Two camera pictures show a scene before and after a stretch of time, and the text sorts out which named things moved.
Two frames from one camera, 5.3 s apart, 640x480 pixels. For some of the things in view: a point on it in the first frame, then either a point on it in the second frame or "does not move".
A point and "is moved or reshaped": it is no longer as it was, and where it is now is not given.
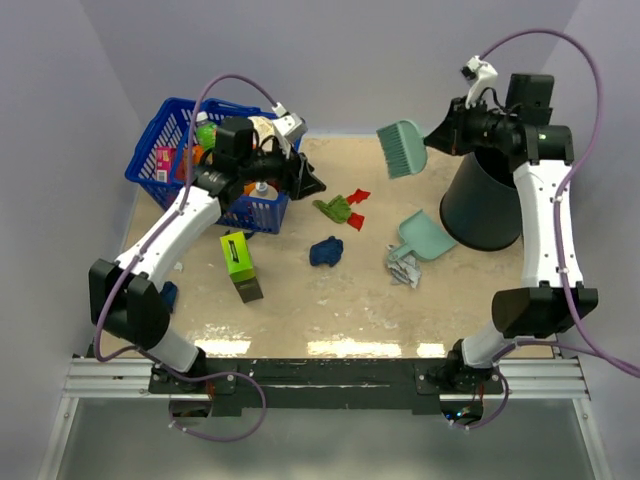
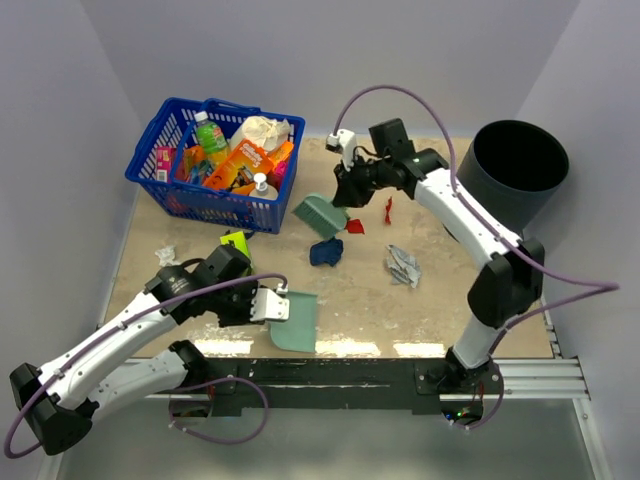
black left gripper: x=295 y=180 → x=244 y=318
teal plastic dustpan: x=424 y=236 → x=299 y=332
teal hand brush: x=404 y=148 is moved or reshaped
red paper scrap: x=357 y=196 is moved or reshaped
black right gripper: x=449 y=135 → x=349 y=193
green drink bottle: x=206 y=131 does not move
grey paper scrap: x=404 y=270 does not move
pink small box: x=163 y=162 does not move
